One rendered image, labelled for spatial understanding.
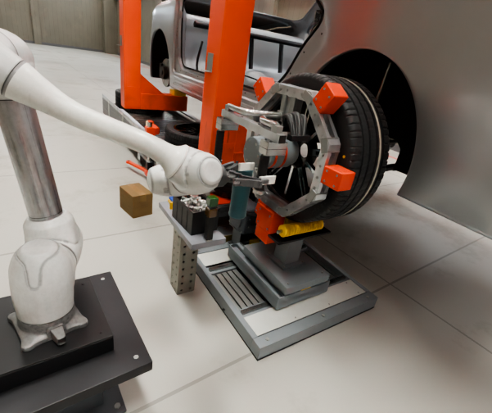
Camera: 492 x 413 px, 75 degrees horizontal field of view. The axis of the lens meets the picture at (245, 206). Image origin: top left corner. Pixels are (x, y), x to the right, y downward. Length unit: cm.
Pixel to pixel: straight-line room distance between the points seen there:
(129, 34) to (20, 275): 283
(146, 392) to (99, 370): 35
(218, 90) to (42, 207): 100
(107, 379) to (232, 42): 150
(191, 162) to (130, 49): 283
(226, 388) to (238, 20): 165
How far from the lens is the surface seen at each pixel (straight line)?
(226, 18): 175
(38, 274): 107
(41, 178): 118
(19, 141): 115
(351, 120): 128
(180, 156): 83
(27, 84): 96
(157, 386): 147
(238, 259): 187
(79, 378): 116
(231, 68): 178
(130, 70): 359
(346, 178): 120
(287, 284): 163
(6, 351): 120
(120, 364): 116
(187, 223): 145
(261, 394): 149
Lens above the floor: 121
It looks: 25 degrees down
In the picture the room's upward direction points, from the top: 9 degrees clockwise
